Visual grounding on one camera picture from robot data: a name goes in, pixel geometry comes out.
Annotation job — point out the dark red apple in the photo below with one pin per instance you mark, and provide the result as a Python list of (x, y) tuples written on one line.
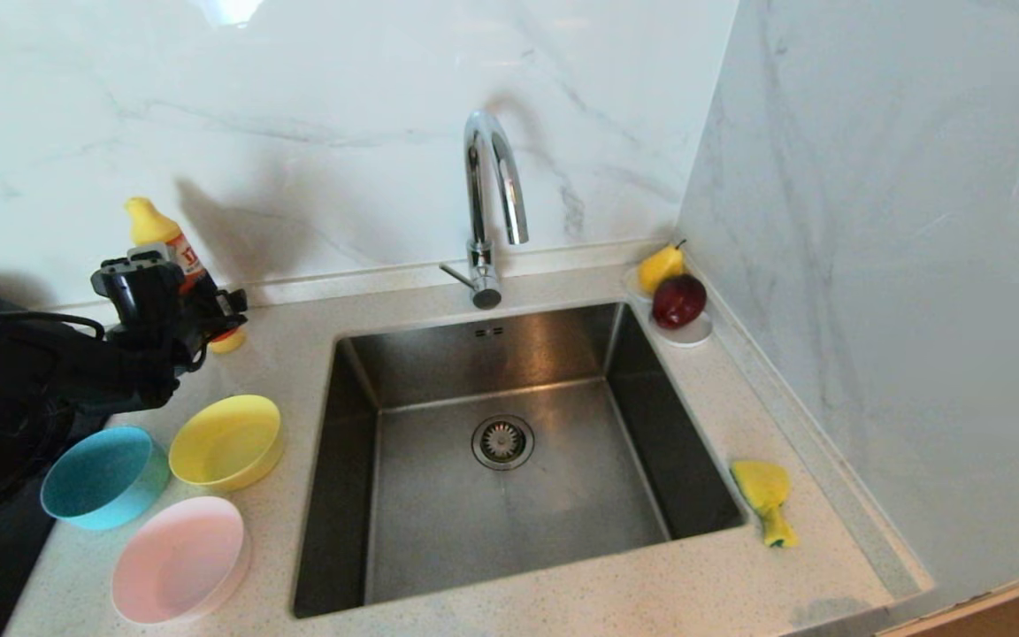
[(678, 301)]

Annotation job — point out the small white plate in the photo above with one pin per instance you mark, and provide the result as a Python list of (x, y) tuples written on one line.
[(688, 336)]

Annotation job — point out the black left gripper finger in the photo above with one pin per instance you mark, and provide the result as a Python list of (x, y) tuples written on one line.
[(204, 329), (218, 303)]

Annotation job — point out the blue plastic bowl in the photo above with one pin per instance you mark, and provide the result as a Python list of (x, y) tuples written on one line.
[(103, 478)]

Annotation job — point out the yellow capped dish soap bottle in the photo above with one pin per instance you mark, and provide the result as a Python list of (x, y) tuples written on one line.
[(156, 232)]

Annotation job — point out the yellow pear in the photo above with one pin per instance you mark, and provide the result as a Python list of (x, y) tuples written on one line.
[(658, 268)]

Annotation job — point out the pink plastic bowl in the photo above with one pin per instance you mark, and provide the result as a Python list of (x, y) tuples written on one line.
[(178, 559)]

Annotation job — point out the yellow green sponge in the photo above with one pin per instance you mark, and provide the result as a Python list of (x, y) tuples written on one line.
[(762, 485)]

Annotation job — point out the stainless steel sink basin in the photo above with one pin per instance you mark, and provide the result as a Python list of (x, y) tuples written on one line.
[(439, 531)]

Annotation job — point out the round metal drain strainer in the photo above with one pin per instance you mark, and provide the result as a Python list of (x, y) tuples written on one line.
[(502, 442)]

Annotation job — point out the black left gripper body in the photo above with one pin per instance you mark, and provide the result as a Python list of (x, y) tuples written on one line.
[(147, 292)]

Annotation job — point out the chrome gooseneck faucet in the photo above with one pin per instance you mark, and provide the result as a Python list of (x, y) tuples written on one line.
[(480, 264)]

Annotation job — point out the yellow plastic bowl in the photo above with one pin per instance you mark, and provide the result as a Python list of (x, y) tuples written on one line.
[(225, 442)]

